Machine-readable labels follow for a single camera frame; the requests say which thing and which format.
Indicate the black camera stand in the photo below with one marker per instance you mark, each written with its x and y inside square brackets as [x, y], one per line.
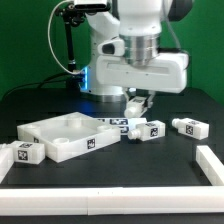
[72, 18]

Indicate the white fence bar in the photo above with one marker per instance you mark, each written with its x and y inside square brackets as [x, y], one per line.
[210, 165]
[6, 160]
[105, 201]

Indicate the white square tabletop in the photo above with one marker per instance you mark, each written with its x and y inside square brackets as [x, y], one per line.
[69, 135]

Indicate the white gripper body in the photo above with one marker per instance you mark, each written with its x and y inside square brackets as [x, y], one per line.
[165, 73]

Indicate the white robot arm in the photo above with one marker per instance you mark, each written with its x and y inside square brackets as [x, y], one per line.
[125, 51]

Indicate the silver overhead camera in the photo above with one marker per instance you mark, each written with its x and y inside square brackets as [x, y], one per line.
[92, 5]

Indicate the white right fence bar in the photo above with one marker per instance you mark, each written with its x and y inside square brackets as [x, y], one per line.
[210, 165]

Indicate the white marker sheet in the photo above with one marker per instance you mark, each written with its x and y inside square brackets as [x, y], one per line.
[124, 124]

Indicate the white left fence bar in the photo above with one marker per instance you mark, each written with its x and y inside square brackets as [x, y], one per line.
[6, 160]

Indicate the white front fence bar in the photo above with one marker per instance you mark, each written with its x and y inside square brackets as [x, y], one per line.
[105, 201]

